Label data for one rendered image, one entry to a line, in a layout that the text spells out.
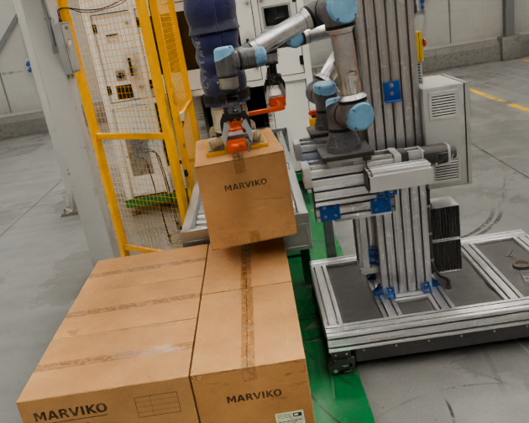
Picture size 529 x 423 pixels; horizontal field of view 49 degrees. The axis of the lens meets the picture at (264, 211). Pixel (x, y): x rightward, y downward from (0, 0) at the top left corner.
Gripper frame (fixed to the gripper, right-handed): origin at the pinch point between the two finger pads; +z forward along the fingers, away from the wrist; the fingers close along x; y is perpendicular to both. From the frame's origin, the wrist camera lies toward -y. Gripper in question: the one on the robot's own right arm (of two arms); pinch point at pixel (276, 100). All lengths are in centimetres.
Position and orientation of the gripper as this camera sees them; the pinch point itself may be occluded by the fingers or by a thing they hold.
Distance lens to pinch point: 314.8
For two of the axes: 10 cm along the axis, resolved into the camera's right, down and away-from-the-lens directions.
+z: 1.5, 9.3, 3.3
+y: 1.0, 3.2, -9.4
